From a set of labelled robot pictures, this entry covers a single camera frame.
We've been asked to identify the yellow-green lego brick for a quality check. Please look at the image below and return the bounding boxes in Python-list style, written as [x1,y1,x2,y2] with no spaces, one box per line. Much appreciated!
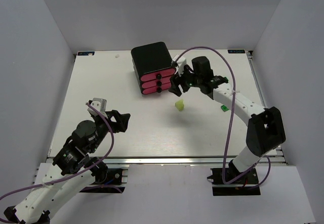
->
[175,99,185,111]

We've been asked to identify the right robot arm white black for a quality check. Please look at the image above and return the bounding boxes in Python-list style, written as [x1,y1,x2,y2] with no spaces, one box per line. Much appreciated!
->
[169,56,286,178]

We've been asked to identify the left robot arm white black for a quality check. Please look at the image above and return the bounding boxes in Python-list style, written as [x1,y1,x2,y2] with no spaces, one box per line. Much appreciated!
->
[1,108,131,223]

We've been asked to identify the pink bottom drawer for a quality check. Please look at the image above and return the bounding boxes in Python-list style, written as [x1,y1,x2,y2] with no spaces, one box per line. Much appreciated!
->
[142,83,171,95]

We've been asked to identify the pink top drawer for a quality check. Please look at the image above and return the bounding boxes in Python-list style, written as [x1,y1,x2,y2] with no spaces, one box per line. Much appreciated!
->
[140,68,175,82]

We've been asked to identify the black drawer cabinet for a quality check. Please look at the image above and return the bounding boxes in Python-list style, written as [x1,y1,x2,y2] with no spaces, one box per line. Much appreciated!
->
[131,41,173,93]

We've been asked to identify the right blue corner label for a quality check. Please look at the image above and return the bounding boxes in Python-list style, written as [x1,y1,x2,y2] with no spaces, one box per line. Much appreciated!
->
[227,49,246,54]

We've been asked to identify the blue corner label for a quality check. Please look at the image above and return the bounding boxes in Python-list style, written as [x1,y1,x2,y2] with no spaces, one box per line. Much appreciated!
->
[227,49,246,54]
[77,51,95,56]

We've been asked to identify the green lego plate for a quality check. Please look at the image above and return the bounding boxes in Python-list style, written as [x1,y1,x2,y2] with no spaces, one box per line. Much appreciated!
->
[221,105,229,112]

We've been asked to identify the left blue corner label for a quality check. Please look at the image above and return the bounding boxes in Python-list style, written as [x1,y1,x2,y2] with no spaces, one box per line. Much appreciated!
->
[77,51,95,56]

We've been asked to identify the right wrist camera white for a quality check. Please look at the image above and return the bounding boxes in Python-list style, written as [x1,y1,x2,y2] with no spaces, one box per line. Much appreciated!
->
[172,54,187,76]

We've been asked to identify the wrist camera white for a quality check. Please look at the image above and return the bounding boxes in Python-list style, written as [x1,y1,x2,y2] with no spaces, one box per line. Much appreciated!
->
[172,54,187,76]
[87,98,107,118]

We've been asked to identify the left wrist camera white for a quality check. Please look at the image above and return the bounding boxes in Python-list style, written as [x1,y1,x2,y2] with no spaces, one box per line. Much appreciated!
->
[87,98,107,118]

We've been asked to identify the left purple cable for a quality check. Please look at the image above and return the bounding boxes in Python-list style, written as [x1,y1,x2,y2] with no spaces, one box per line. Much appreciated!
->
[0,102,115,221]

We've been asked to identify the aluminium front rail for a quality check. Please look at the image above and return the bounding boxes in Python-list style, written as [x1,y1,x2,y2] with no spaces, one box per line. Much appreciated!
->
[47,155,287,166]

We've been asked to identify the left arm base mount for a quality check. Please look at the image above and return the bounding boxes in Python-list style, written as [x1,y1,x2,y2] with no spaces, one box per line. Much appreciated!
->
[80,161,128,194]

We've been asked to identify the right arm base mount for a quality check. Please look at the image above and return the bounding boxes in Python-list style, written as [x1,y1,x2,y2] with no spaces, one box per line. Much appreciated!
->
[207,168,261,196]

